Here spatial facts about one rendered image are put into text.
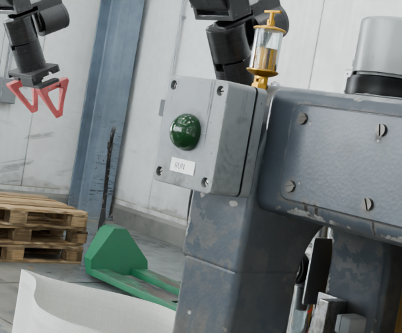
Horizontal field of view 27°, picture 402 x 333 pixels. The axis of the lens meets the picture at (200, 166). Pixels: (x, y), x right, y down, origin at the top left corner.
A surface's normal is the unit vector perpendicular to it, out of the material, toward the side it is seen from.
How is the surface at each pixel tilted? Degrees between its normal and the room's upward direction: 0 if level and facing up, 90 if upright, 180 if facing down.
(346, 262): 94
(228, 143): 90
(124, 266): 76
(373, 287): 90
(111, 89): 90
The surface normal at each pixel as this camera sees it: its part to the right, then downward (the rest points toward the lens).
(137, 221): -0.74, -0.09
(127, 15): 0.65, 0.15
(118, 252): 0.68, -0.10
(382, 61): -0.53, -0.04
